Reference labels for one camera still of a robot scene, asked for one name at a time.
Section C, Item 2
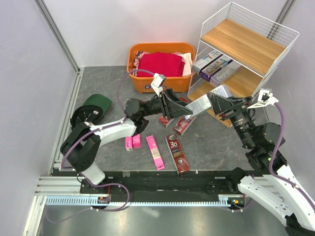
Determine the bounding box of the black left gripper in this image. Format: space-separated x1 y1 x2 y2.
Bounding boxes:
142 88 195 120

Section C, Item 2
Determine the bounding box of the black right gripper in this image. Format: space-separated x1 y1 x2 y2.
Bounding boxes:
206 90 255 148

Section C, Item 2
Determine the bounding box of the silver toothpaste box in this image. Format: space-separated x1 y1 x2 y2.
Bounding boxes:
185 85 232 119
210 61 241 87

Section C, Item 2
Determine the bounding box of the dark red toothpaste box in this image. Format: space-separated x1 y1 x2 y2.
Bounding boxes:
158 97 188 128

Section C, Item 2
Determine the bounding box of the purple white toothpaste box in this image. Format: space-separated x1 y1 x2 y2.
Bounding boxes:
192 50 222 74

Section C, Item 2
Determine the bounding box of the red 3d toothpaste box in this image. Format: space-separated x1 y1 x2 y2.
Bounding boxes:
173 117 196 137
165 134 190 175

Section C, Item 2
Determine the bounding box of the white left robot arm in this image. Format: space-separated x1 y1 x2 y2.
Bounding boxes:
60 89 193 193

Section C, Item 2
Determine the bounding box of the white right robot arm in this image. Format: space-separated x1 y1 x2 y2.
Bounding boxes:
206 89 315 236

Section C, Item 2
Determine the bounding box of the orange plastic basket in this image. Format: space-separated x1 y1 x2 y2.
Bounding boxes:
126 42 196 93

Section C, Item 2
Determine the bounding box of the red folded cloth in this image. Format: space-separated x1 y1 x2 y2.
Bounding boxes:
138 52 185 77

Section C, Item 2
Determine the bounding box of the pink toothpaste box angled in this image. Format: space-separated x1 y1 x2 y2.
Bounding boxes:
146 135 165 170

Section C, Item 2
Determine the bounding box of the pink toothpaste box middle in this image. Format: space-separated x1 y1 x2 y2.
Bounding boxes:
132 134 141 149

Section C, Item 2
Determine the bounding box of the pink toothpaste box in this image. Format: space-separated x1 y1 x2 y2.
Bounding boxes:
125 137 133 151
132 134 141 149

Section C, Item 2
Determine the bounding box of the cream patterned cloth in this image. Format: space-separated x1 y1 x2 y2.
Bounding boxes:
173 52 193 77

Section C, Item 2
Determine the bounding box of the pink toothpaste box left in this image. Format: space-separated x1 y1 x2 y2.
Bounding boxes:
125 137 133 151

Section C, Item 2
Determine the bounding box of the green black cap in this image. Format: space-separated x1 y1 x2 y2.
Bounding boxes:
70 94 112 130

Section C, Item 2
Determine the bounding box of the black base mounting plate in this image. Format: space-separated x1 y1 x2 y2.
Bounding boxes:
80 168 255 201

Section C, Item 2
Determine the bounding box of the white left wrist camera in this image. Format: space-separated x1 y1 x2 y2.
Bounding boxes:
151 73 166 96

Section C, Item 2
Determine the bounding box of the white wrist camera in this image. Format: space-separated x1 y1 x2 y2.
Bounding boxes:
151 73 166 96
247 88 279 109

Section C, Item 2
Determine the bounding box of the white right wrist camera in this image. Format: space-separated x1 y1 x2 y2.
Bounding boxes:
247 88 279 109

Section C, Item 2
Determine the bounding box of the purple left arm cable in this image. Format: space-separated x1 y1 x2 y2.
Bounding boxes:
44 69 158 223

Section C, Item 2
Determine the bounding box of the white wire wooden shelf rack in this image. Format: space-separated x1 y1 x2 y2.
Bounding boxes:
187 2 300 128

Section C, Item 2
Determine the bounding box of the blue slotted cable duct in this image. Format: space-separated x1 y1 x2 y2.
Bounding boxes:
46 195 232 207

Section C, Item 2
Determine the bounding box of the aluminium frame rail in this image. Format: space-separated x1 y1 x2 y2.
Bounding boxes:
33 0 82 74

